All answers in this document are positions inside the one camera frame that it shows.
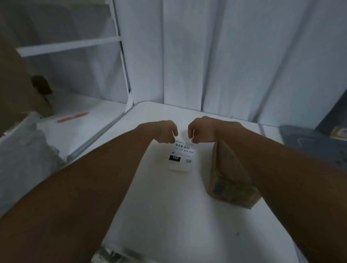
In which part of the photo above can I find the large brown carton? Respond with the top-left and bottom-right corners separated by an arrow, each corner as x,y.
0,32 -> 55,136

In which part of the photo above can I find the person's left forearm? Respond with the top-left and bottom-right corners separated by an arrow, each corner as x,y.
0,123 -> 152,263

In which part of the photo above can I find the white shelf rack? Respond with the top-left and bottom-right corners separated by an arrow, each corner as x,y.
0,0 -> 135,166

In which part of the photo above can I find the person's right forearm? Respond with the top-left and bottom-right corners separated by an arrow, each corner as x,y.
217,122 -> 347,263

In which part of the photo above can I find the grey scanner post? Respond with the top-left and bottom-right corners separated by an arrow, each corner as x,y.
316,89 -> 347,136

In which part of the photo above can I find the person's left hand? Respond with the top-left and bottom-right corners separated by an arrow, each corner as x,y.
137,120 -> 179,145

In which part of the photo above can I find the brown cardboard box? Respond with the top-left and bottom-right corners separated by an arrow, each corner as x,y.
206,139 -> 262,210

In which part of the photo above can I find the red marker pen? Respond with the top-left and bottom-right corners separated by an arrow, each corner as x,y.
57,112 -> 90,123

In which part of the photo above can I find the white curtain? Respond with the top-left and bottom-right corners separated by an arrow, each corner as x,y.
113,0 -> 347,128

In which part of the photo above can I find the white shipping label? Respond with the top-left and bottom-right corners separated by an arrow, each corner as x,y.
167,138 -> 196,174

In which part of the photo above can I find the person's right hand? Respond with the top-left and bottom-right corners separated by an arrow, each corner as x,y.
187,116 -> 226,145

